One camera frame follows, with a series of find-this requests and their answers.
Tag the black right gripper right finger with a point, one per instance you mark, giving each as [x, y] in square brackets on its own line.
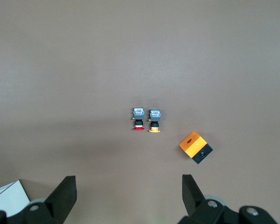
[193, 200]

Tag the orange mushroom push button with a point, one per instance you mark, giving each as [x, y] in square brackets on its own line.
[154, 117]

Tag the white drawer cabinet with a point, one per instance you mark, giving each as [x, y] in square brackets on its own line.
[7, 200]

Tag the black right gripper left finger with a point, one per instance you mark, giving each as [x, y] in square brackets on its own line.
[60, 200]

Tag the red mushroom push button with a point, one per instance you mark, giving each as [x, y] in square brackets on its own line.
[138, 116]

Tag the orange box with black base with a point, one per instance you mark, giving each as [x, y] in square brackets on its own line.
[192, 145]

